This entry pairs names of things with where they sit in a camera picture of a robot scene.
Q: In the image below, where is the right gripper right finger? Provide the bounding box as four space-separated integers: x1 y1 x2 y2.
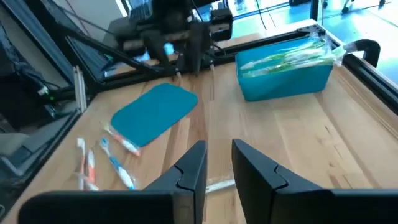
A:
231 139 398 224

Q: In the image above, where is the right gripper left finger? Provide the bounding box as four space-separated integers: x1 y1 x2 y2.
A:
18 139 208 224

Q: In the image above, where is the blue toothbrush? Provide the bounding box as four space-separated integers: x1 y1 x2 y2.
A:
99 136 137 190
205 177 236 194

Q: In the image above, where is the green toothbrush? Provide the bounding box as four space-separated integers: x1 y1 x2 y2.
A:
248 45 346 78
245 46 343 77
307 32 334 63
241 39 330 71
242 43 335 74

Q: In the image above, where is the teal plastic lid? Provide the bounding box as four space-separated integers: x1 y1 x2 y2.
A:
110 82 199 147

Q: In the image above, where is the teal plastic bin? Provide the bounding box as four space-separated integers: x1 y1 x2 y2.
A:
235 36 334 102

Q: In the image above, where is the black table clamp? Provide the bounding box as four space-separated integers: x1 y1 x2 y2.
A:
343 39 382 68

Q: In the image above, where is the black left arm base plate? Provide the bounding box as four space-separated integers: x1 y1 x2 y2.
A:
167 58 220 77

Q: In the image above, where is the silver aluminium bracket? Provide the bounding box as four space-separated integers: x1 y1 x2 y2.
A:
73 65 88 113

